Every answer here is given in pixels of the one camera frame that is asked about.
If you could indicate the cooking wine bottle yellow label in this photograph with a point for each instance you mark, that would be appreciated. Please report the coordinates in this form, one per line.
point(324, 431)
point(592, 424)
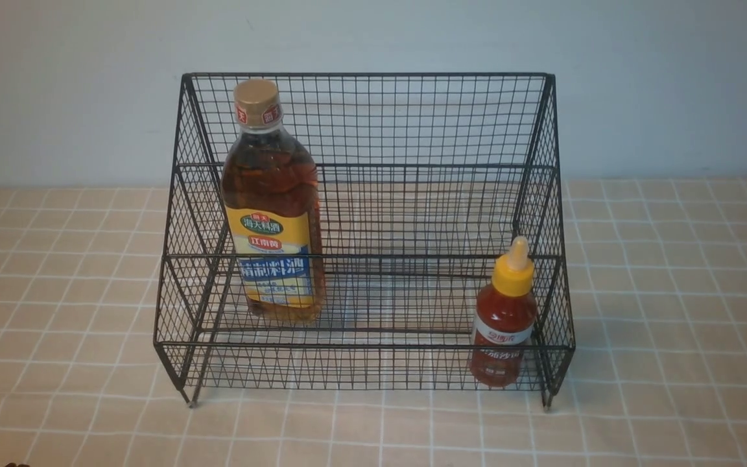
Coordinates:
point(270, 189)

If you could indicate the red sauce bottle yellow cap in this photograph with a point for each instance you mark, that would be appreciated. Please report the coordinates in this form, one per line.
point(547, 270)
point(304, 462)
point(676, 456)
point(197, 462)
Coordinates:
point(504, 317)

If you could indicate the checked beige tablecloth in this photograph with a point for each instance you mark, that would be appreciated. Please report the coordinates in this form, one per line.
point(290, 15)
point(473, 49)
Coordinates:
point(658, 279)

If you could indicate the black wire mesh shelf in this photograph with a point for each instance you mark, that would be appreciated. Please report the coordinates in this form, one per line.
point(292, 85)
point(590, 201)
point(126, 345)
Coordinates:
point(425, 178)

